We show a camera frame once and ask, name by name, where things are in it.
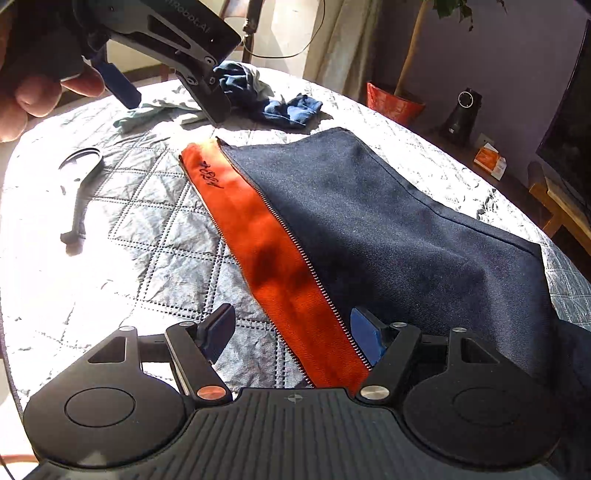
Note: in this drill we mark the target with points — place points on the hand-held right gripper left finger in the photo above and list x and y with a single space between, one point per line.
216 328

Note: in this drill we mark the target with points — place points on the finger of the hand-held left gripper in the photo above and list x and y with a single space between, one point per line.
123 87
210 99

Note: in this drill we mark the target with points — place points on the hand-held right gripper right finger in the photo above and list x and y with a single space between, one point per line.
367 334

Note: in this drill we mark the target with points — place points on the navy and orange zip jacket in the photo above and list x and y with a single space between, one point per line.
378 217

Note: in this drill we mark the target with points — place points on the person's left hand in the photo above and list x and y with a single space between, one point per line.
32 99

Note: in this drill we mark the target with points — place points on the light green cloth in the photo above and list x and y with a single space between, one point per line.
147 113

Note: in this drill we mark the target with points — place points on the blue and white crumpled garment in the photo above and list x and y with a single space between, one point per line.
240 81

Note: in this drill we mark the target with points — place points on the dark blue crumpled cloth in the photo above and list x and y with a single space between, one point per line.
288 110

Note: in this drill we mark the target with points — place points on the silver quilted table cover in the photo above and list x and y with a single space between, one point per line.
152 258

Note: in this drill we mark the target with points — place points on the beige curtain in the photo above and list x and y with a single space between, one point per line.
337 41

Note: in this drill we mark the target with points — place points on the green tree in red pot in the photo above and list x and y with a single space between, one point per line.
397 101

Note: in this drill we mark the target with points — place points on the orange and white box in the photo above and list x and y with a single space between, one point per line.
489 161

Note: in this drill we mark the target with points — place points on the wooden television stand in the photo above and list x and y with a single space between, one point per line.
561 205

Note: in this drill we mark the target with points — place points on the black speaker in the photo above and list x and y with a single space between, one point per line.
459 115

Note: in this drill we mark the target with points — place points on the black flat television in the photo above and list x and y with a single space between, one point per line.
570 129

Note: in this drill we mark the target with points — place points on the white wall socket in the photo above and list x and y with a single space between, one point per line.
483 139

